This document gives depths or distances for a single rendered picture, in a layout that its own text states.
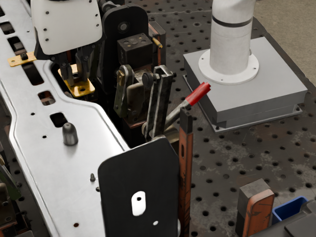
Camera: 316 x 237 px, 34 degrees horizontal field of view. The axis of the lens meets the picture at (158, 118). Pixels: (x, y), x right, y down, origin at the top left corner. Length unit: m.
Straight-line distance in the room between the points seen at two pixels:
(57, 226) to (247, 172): 0.66
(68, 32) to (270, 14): 2.78
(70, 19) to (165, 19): 1.30
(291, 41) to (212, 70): 1.68
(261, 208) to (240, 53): 0.86
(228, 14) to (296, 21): 1.99
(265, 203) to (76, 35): 0.38
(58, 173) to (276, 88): 0.79
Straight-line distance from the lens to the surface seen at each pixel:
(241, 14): 1.52
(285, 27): 3.42
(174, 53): 1.91
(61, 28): 0.81
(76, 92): 0.88
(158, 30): 1.34
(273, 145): 1.58
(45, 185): 1.08
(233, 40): 1.56
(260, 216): 0.82
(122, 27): 1.23
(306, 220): 0.32
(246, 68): 1.67
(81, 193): 1.05
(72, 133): 1.12
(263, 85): 1.63
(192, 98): 1.04
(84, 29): 0.83
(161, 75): 0.97
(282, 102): 1.62
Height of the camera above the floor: 1.80
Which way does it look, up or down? 43 degrees down
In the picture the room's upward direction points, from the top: 1 degrees counter-clockwise
